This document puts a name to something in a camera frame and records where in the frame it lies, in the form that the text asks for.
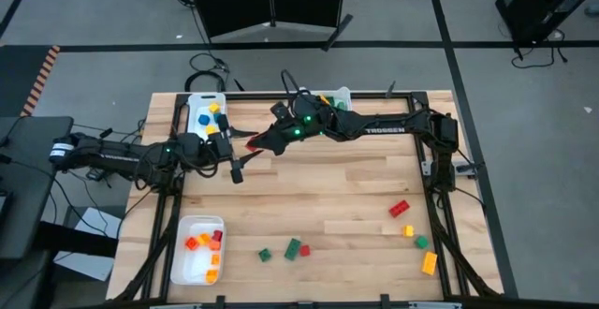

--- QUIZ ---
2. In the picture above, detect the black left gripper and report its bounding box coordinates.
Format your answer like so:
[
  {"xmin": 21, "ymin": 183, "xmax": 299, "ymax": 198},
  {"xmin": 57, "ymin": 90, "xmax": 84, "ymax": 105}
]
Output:
[{"xmin": 186, "ymin": 127, "xmax": 265, "ymax": 185}]

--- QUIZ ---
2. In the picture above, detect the black mat with hazard stripes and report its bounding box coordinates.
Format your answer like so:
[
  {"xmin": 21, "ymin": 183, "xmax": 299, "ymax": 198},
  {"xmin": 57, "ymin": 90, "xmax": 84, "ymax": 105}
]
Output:
[{"xmin": 0, "ymin": 44, "xmax": 62, "ymax": 118}]

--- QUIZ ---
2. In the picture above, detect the coiled black floor cable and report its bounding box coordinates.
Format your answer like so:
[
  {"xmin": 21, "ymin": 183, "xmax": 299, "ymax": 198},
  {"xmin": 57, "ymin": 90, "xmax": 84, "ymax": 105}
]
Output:
[{"xmin": 183, "ymin": 51, "xmax": 230, "ymax": 94}]

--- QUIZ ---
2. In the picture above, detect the black folding screen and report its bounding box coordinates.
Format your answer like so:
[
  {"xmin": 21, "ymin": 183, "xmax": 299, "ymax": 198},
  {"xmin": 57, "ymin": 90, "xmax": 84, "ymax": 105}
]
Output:
[{"xmin": 185, "ymin": 0, "xmax": 355, "ymax": 52}]

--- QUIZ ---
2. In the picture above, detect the black aluminium table frame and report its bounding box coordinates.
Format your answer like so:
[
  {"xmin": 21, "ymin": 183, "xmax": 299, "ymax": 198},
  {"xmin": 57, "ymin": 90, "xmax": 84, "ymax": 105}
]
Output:
[{"xmin": 111, "ymin": 79, "xmax": 504, "ymax": 309}]

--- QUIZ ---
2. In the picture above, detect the black equipment cart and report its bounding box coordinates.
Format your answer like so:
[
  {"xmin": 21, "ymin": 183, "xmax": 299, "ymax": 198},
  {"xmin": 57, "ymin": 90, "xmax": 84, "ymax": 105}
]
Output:
[{"xmin": 494, "ymin": 0, "xmax": 599, "ymax": 48}]

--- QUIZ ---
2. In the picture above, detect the white bin with raised handles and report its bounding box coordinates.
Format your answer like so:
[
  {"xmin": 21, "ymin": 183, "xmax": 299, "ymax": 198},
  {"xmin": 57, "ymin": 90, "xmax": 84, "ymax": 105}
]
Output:
[{"xmin": 299, "ymin": 86, "xmax": 353, "ymax": 113}]

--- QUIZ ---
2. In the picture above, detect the black side desk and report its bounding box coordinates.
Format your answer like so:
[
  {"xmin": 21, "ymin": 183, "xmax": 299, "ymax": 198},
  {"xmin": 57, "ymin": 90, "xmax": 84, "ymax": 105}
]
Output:
[{"xmin": 0, "ymin": 115, "xmax": 119, "ymax": 309}]

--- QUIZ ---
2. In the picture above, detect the narrow white plastic bin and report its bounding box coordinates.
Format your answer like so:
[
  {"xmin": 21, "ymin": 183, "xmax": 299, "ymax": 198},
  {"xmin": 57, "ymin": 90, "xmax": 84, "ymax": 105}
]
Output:
[{"xmin": 186, "ymin": 92, "xmax": 228, "ymax": 140}]

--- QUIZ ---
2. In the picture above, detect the long yellow block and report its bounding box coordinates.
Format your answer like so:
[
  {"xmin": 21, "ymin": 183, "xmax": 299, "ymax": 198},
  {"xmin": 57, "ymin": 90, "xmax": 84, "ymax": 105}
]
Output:
[{"xmin": 420, "ymin": 251, "xmax": 439, "ymax": 276}]

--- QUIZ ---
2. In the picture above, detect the large white plastic bin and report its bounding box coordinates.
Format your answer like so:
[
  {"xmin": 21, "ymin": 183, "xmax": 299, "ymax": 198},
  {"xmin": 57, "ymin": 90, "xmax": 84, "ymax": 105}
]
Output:
[{"xmin": 169, "ymin": 214, "xmax": 226, "ymax": 286}]

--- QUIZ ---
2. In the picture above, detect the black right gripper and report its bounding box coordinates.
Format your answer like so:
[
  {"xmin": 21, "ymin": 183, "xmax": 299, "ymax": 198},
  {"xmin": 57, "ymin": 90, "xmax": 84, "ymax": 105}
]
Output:
[{"xmin": 246, "ymin": 89, "xmax": 331, "ymax": 157}]

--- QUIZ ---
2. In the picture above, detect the white sheet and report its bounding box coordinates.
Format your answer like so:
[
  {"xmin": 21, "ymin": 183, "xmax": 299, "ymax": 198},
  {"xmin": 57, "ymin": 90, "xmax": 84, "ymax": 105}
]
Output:
[{"xmin": 52, "ymin": 205, "xmax": 124, "ymax": 283}]

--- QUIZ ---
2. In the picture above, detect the long red block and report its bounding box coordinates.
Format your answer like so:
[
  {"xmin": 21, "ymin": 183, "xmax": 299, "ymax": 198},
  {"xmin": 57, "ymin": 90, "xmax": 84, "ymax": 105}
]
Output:
[{"xmin": 387, "ymin": 199, "xmax": 411, "ymax": 219}]

